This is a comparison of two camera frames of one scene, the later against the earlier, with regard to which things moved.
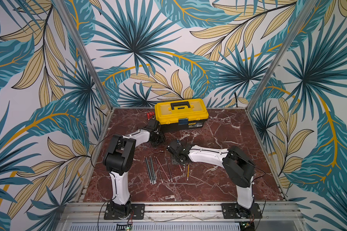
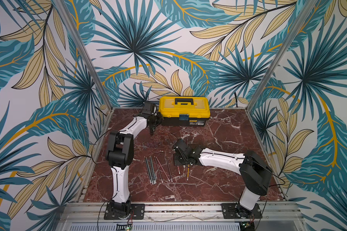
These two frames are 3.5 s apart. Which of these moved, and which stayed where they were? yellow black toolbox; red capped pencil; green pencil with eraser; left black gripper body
Moved: yellow black toolbox; left black gripper body
Stayed: red capped pencil; green pencil with eraser
